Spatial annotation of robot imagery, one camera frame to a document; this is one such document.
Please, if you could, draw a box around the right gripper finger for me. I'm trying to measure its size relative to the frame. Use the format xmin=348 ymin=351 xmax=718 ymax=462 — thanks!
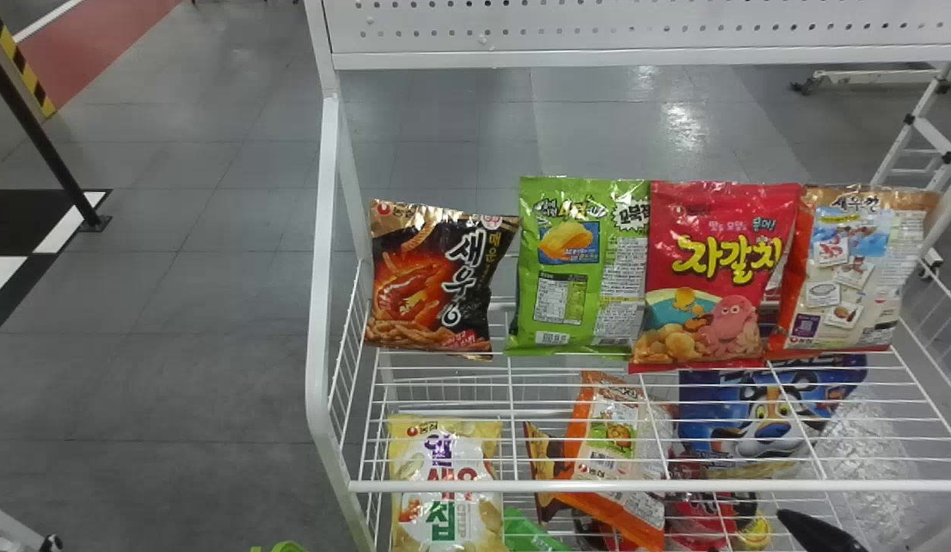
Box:
xmin=776 ymin=508 xmax=869 ymax=552

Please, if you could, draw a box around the beige snack packet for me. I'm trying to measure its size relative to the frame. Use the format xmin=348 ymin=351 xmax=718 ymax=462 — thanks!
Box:
xmin=766 ymin=183 xmax=943 ymax=362

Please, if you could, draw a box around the white wire rack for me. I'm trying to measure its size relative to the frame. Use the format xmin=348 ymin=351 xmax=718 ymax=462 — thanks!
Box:
xmin=303 ymin=0 xmax=951 ymax=552

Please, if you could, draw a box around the green snack packet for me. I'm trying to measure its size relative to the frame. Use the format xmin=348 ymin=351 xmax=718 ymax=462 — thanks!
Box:
xmin=502 ymin=507 xmax=573 ymax=552
xmin=504 ymin=176 xmax=652 ymax=358

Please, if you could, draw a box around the blue cereal bag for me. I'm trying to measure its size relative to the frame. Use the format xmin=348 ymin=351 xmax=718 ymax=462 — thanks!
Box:
xmin=674 ymin=353 xmax=870 ymax=481

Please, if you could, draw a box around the yellow snack packet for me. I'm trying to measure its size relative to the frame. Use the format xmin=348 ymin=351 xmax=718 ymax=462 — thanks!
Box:
xmin=384 ymin=413 xmax=508 ymax=552

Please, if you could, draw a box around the white metal frame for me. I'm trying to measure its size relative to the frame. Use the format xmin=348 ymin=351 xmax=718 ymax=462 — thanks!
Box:
xmin=790 ymin=61 xmax=951 ymax=281

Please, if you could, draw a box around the orange snack packet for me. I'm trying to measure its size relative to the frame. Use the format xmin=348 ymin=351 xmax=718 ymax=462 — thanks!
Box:
xmin=523 ymin=370 xmax=676 ymax=552

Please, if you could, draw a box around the yellow black striped post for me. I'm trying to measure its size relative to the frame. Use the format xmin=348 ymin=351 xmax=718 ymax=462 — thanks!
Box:
xmin=0 ymin=0 xmax=113 ymax=233

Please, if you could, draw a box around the black snack packet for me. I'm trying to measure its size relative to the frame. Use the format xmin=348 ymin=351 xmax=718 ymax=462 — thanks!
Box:
xmin=364 ymin=199 xmax=522 ymax=361

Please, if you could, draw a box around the red snack packet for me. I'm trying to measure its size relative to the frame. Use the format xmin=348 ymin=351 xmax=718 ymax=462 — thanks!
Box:
xmin=628 ymin=180 xmax=805 ymax=375
xmin=660 ymin=458 xmax=774 ymax=552

